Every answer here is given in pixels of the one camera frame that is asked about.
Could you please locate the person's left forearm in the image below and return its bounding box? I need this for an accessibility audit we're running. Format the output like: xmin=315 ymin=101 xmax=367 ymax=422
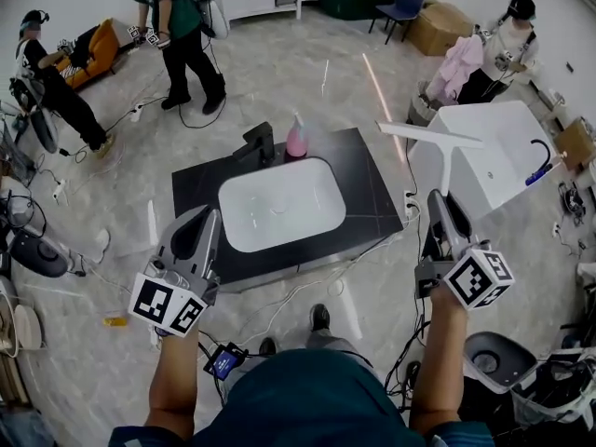
xmin=142 ymin=325 xmax=201 ymax=442

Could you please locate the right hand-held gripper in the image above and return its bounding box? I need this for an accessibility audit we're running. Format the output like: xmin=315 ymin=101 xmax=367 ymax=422
xmin=413 ymin=188 xmax=517 ymax=312

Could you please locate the pink garment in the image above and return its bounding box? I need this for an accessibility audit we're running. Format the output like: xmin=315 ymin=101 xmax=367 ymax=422
xmin=427 ymin=34 xmax=486 ymax=101

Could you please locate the white wall-plug power strip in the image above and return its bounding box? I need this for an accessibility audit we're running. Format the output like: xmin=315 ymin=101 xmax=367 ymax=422
xmin=401 ymin=188 xmax=419 ymax=219

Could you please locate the black hose faucet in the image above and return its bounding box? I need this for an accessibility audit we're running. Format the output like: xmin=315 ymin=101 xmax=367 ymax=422
xmin=524 ymin=138 xmax=556 ymax=188

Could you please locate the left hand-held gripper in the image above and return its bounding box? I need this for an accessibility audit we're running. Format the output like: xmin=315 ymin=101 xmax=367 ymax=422
xmin=127 ymin=204 xmax=224 ymax=340

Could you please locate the white squeegee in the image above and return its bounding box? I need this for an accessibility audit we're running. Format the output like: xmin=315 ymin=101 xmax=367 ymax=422
xmin=375 ymin=119 xmax=486 ymax=200

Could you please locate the large cardboard box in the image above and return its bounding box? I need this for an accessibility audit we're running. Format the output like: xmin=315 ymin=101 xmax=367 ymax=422
xmin=403 ymin=1 xmax=477 ymax=58

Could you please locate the black marble table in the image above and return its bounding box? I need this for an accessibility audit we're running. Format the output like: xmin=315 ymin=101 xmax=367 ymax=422
xmin=170 ymin=127 xmax=406 ymax=293

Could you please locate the orange sofa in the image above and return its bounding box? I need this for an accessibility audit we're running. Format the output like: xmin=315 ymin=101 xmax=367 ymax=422
xmin=54 ymin=16 xmax=123 ymax=91

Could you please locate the blue chair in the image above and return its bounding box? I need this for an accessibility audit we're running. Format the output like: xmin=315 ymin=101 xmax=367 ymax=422
xmin=369 ymin=0 xmax=427 ymax=47

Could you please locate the blue belt device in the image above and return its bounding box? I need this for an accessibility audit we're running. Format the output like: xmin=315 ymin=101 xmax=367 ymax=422
xmin=202 ymin=342 xmax=249 ymax=382

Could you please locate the black round floor appliance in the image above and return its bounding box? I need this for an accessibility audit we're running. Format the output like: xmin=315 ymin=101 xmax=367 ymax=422
xmin=7 ymin=229 xmax=70 ymax=279

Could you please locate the white freestanding tub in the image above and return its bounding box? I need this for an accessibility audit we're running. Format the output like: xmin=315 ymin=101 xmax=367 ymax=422
xmin=408 ymin=100 xmax=561 ymax=222

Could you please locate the woven basket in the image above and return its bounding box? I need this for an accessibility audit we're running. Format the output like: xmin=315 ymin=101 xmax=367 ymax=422
xmin=406 ymin=80 xmax=444 ymax=126

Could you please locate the white sink basin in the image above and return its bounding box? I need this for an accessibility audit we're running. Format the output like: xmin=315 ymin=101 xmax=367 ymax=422
xmin=217 ymin=156 xmax=348 ymax=255

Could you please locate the pink spray bottle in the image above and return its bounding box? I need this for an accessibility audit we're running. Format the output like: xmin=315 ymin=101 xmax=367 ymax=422
xmin=284 ymin=111 xmax=311 ymax=163

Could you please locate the person's teal shirt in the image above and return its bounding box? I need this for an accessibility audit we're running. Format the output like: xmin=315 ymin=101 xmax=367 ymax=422
xmin=108 ymin=347 xmax=495 ymax=447

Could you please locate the person's right forearm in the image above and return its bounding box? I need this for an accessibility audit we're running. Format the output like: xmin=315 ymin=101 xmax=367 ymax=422
xmin=408 ymin=286 xmax=469 ymax=438

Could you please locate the white round lid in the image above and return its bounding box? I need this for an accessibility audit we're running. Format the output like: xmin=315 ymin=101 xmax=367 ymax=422
xmin=12 ymin=304 xmax=44 ymax=352

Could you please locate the small cardboard box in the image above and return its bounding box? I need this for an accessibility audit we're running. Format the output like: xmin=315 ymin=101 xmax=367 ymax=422
xmin=555 ymin=115 xmax=596 ymax=172

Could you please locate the person's right leg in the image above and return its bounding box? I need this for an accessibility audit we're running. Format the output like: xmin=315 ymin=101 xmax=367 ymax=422
xmin=304 ymin=330 xmax=374 ymax=368

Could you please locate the person's right shoe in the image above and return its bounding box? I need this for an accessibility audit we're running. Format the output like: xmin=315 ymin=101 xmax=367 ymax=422
xmin=308 ymin=303 xmax=332 ymax=333

